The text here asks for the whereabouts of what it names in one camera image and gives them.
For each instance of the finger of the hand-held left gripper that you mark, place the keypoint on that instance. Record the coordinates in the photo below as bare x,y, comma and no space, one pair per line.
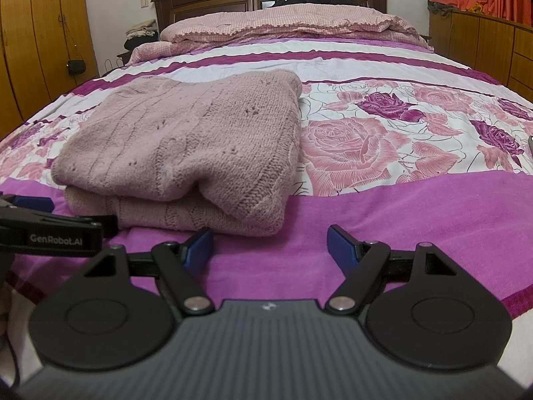
33,203
109,225

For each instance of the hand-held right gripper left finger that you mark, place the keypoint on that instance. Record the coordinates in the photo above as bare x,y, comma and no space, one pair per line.
199,245

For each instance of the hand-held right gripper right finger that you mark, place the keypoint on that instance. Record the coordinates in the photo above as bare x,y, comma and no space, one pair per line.
342,250

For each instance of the pink knit cardigan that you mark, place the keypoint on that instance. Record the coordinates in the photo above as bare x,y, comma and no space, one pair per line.
187,146

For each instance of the pile of clothes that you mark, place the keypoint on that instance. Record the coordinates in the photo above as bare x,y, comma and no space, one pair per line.
141,35

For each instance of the floral striped bed sheet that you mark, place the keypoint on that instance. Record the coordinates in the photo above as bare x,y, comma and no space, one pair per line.
395,141

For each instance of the small black bag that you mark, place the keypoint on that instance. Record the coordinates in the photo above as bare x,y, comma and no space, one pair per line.
76,67

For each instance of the yellow wooden wardrobe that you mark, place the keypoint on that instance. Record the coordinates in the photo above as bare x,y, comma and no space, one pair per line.
37,37

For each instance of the dark wooden nightstand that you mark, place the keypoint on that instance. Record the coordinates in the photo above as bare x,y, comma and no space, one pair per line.
125,57

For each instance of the pink checked quilt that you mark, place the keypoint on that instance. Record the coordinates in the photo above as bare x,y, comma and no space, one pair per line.
291,23

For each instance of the brown wooden cabinet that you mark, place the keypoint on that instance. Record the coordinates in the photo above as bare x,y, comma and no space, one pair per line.
483,46

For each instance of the grey cloth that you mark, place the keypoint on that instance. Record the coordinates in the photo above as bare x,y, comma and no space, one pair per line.
441,6

